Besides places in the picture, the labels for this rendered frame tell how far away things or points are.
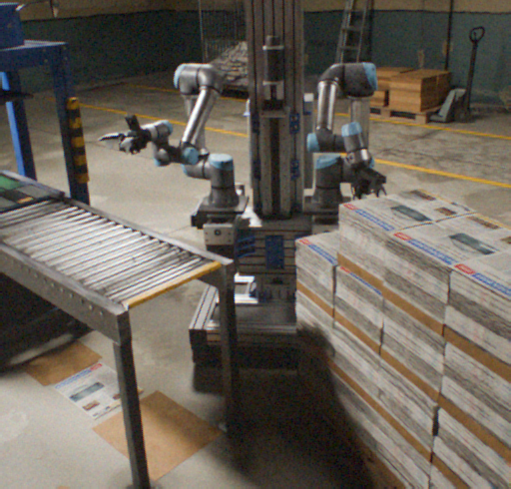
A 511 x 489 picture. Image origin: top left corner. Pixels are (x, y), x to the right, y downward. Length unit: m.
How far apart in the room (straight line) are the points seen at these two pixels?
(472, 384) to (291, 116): 1.58
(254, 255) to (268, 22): 1.08
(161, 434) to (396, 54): 7.80
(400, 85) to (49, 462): 6.83
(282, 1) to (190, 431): 1.93
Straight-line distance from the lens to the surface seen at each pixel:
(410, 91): 8.44
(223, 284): 2.42
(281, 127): 2.90
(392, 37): 9.77
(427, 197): 2.30
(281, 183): 2.97
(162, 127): 2.71
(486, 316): 1.72
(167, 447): 2.76
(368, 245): 2.10
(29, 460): 2.86
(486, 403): 1.84
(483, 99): 9.20
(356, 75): 2.70
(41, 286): 2.54
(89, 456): 2.80
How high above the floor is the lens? 1.81
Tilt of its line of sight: 22 degrees down
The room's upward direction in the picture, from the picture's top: 2 degrees counter-clockwise
